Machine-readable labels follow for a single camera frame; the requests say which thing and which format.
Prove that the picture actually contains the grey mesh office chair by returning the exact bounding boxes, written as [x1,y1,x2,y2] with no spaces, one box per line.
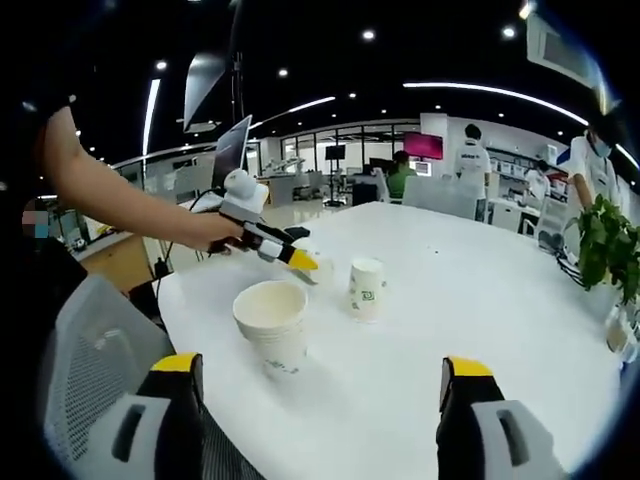
[42,274,261,480]

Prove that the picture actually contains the person's left hand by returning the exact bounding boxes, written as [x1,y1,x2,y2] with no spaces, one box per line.
[206,223,248,257]

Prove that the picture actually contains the white office chair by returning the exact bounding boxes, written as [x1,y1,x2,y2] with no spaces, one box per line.
[537,199,572,252]

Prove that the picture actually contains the pink monitor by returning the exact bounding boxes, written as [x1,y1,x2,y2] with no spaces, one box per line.
[403,132,445,162]

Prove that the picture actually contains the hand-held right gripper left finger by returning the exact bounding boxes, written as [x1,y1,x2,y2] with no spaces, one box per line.
[74,352,206,480]

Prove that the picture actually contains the silver laptop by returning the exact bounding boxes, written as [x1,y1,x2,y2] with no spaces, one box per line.
[197,114,254,201]

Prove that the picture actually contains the black stand pole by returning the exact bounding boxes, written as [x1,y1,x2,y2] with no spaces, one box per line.
[227,0,247,127]

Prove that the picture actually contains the black monitor on stand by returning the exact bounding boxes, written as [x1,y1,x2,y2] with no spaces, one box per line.
[325,145,348,207]

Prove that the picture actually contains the long ceiling light strip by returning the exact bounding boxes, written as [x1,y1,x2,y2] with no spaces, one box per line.
[402,82,590,127]
[142,78,162,157]
[248,95,338,131]

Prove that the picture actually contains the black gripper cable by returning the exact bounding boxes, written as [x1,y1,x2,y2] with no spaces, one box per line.
[191,188,227,212]

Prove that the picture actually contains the group of paper cups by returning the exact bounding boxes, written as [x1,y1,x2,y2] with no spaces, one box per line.
[233,279,309,378]

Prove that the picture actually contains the green potted plant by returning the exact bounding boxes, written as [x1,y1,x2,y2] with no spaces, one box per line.
[564,194,640,307]

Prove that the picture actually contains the black cables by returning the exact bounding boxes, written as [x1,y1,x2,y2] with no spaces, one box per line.
[549,249,587,287]

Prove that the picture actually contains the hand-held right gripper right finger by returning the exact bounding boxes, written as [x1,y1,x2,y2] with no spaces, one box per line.
[435,355,566,480]

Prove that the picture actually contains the white table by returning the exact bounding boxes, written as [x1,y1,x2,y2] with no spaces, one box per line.
[157,202,629,480]

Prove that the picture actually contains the glass vase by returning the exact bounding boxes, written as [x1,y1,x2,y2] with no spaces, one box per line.
[604,304,634,352]

